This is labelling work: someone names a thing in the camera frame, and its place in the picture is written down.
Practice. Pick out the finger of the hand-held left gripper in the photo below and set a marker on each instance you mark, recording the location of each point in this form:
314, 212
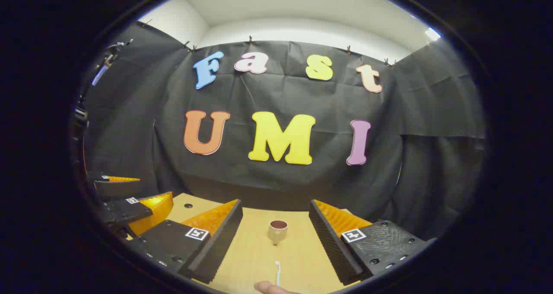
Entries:
125, 210
116, 188

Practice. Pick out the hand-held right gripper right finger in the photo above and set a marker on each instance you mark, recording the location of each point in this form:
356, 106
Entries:
328, 242

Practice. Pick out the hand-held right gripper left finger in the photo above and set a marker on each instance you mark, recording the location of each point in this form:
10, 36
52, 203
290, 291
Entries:
220, 242

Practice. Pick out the beige cup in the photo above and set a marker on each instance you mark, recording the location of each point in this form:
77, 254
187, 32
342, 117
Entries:
276, 234

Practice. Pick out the pale green toothbrush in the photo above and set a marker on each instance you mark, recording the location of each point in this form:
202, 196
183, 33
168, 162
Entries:
278, 272

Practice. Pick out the wooden desktop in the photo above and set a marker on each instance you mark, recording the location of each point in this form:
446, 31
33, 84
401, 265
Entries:
255, 259

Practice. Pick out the ceiling light panel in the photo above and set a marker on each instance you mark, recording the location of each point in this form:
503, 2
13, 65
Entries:
433, 34

